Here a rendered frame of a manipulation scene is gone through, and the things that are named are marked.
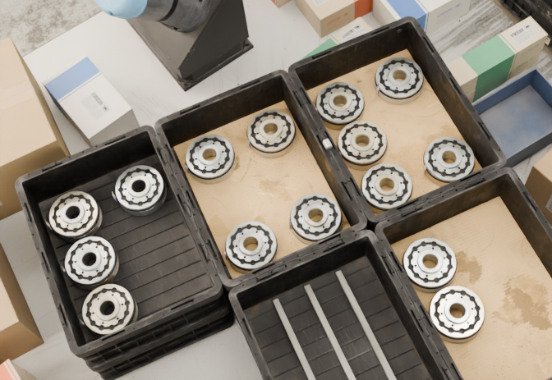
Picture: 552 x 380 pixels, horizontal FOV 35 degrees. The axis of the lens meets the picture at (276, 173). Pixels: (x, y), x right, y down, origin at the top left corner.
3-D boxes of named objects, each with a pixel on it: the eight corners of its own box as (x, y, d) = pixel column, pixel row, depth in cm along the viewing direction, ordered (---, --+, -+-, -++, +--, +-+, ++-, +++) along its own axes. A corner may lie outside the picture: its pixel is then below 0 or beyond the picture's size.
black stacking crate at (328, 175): (163, 149, 188) (153, 123, 178) (287, 97, 192) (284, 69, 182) (233, 309, 171) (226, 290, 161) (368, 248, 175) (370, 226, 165)
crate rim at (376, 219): (285, 72, 184) (284, 66, 181) (411, 20, 187) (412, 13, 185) (370, 230, 166) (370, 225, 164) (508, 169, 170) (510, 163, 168)
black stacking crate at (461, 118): (289, 96, 192) (286, 68, 182) (409, 46, 196) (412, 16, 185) (370, 247, 175) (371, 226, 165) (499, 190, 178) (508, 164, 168)
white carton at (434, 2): (399, 48, 208) (402, 26, 200) (372, 15, 213) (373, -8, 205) (468, 11, 212) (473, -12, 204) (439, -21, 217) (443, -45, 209)
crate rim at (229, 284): (154, 127, 180) (151, 121, 178) (285, 72, 183) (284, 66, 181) (227, 294, 163) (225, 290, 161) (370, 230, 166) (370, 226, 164)
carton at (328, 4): (320, 38, 212) (319, 20, 205) (296, 5, 217) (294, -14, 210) (376, 9, 214) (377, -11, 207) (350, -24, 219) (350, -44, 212)
